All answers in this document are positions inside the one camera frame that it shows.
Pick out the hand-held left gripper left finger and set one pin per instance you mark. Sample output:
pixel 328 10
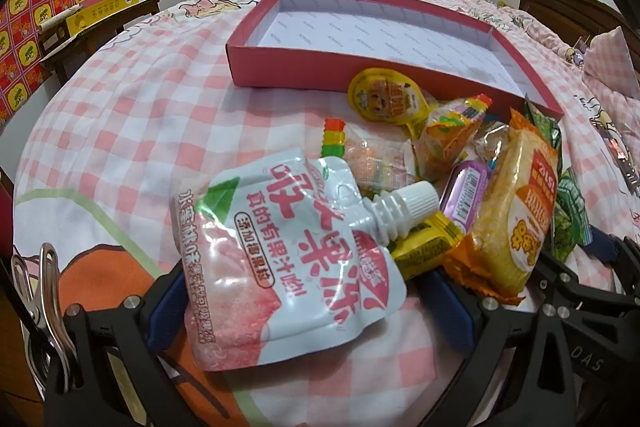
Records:
pixel 166 307

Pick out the rolled paper tube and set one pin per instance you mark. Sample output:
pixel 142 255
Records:
pixel 60 18

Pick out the metal spring clip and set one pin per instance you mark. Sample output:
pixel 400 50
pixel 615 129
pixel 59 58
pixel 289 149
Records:
pixel 42 302

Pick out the yellow pudding cup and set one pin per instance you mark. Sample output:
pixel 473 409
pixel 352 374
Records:
pixel 380 99

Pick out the pink checked pillow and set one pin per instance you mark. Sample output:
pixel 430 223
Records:
pixel 612 57

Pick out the yellow cardboard box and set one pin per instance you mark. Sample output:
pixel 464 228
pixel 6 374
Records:
pixel 100 12

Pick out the clear rainbow-edged gummy packet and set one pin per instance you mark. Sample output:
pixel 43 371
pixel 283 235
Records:
pixel 370 162

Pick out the wooden headboard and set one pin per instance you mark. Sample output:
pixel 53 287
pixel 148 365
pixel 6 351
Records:
pixel 560 7

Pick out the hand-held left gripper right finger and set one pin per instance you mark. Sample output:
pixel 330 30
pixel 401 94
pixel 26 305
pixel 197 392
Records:
pixel 452 309

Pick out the wooden side table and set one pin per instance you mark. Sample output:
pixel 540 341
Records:
pixel 125 17

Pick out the purple tin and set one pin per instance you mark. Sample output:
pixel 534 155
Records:
pixel 465 192

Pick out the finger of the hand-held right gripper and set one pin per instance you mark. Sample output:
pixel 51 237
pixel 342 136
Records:
pixel 575 287
pixel 607 248

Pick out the orange noodle snack packet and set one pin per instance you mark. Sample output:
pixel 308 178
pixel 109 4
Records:
pixel 510 207

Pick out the pink jelly drink pouch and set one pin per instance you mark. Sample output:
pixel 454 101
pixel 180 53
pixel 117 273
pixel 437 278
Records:
pixel 280 257

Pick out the red cardboard box tray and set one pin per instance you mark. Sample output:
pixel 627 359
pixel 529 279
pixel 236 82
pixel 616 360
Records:
pixel 250 57

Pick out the pink checked printed bedsheet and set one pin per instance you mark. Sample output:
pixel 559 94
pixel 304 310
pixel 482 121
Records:
pixel 150 132

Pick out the orange burger gummy packet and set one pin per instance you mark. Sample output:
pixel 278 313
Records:
pixel 445 134

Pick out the yellow candy packet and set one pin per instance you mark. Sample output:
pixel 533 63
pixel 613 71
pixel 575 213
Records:
pixel 420 248

